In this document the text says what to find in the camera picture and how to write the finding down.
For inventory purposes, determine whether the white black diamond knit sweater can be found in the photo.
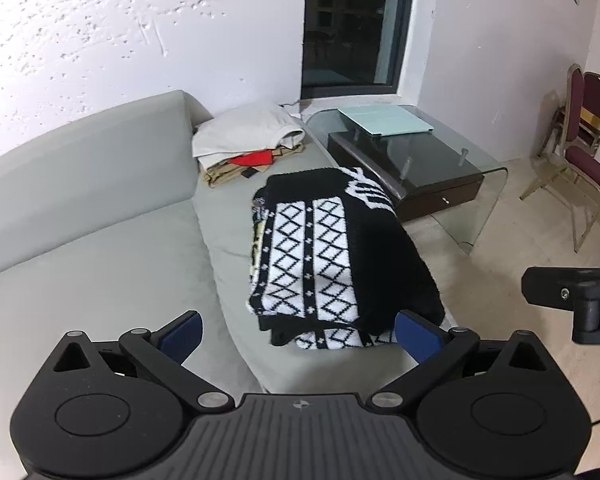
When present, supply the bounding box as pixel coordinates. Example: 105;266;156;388
295;312;456;351

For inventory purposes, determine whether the thin grey cable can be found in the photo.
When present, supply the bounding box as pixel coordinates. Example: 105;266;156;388
279;101;313;118

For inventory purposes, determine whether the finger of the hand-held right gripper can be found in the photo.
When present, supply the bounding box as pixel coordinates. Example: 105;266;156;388
521;266;600;346

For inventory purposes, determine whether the red folded garment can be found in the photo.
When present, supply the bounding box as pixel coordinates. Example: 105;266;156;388
227;152;273;167

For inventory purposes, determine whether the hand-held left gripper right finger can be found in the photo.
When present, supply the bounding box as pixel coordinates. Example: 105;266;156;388
370;310;548;413

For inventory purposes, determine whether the glass coffee table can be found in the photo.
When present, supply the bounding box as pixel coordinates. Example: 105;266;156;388
305;104;510;256

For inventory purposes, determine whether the white folded garment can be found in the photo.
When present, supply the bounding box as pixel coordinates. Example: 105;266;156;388
191;104;307;170

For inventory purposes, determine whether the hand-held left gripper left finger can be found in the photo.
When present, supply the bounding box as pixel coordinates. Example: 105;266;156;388
52;310;233;413

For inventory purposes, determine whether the pale green folder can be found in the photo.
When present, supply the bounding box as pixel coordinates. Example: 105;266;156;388
336;104;436;137

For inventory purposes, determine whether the tan folded garment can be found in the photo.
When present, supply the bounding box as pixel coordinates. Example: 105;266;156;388
202;142;306;189

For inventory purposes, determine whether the grey sofa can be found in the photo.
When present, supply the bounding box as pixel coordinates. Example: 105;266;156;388
0;89;461;480

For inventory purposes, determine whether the black white patterned knit sweater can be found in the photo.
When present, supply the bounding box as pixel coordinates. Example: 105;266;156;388
245;165;446;346

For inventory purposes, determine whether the dark framed window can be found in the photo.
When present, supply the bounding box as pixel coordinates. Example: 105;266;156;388
299;0;418;101

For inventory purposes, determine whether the maroon gold banquet chair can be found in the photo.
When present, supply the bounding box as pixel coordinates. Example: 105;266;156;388
577;71;600;151
519;62;600;253

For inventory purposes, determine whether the black garment with yellow print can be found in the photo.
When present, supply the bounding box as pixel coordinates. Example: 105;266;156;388
249;197;271;286

